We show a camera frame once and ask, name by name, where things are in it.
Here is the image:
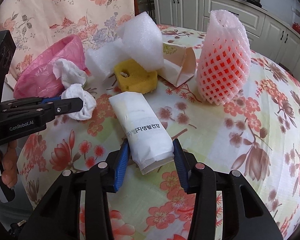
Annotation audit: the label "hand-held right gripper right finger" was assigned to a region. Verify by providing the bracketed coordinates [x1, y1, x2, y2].
[172, 139, 283, 240]

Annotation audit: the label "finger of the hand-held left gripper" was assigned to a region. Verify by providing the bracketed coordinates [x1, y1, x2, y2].
[2, 97, 85, 121]
[1, 96, 62, 110]

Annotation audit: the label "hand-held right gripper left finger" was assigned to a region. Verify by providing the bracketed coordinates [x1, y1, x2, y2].
[19, 139, 131, 240]

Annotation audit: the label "pink bag-lined trash bin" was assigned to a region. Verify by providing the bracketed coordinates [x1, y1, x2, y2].
[14, 35, 88, 99]

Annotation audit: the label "white paper packet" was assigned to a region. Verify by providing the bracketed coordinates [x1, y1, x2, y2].
[108, 91, 174, 175]

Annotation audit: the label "yellow sponge with hole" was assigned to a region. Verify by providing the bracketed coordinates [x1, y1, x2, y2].
[114, 58, 158, 95]

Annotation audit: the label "person's left hand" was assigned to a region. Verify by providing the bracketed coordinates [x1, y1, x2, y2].
[0, 139, 18, 193]

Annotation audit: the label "white foam piece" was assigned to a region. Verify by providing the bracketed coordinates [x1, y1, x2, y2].
[85, 38, 127, 81]

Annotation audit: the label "floral curtain cloth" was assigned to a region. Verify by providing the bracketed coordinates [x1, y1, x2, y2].
[0, 0, 136, 88]

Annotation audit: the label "tall pink foam fruit net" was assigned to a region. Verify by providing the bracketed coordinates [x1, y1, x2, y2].
[195, 10, 251, 106]

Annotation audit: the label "large white foam sheet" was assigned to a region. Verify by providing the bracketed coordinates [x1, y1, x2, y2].
[116, 11, 165, 72]

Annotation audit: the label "flattened beige paper cup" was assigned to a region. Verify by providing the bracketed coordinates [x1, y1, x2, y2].
[158, 43, 197, 87]

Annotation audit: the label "white lower kitchen cabinets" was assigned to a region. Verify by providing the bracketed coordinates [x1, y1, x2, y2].
[150, 0, 300, 74]

